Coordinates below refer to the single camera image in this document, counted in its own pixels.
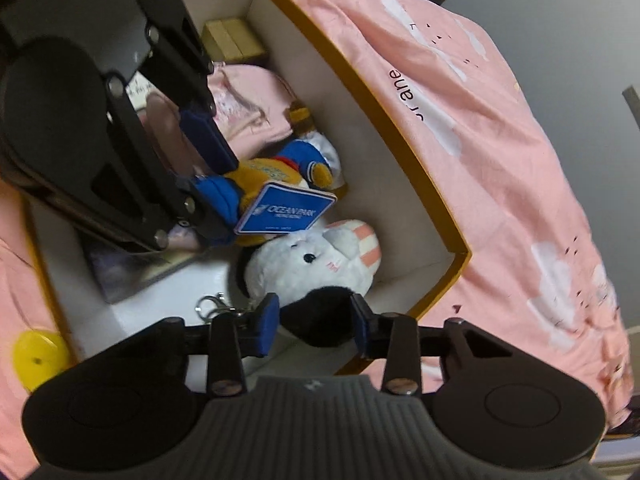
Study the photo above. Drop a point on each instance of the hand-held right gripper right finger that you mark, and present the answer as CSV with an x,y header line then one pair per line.
x,y
360,330

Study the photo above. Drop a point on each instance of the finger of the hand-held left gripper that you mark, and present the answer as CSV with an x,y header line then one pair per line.
x,y
212,212
205,140

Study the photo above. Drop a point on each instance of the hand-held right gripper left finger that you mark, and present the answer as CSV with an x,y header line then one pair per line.
x,y
265,327

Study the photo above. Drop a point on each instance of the white and black plush toy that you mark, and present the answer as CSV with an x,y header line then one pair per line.
x,y
300,270

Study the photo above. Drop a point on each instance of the brown plush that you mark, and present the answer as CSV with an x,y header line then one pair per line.
x,y
300,160

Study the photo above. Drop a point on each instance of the orange cardboard box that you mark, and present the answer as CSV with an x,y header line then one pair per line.
x,y
360,185

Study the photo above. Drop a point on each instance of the pink translucent pouch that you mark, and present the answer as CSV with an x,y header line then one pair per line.
x,y
165,135

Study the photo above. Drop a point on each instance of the pink cloth pouch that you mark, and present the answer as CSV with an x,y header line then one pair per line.
x,y
250,95

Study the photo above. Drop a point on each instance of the metal keyring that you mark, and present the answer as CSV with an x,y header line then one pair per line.
x,y
204,305

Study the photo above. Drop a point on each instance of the blue hang tag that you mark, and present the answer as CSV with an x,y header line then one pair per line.
x,y
285,212

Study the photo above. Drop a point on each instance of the white printed box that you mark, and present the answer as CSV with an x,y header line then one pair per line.
x,y
142,90

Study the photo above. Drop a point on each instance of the small tan box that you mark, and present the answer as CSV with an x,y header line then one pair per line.
x,y
232,40

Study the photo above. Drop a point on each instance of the yellow round object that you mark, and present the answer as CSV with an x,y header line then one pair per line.
x,y
35,357

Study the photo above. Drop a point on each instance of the pink printed blanket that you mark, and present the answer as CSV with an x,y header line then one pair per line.
x,y
500,135

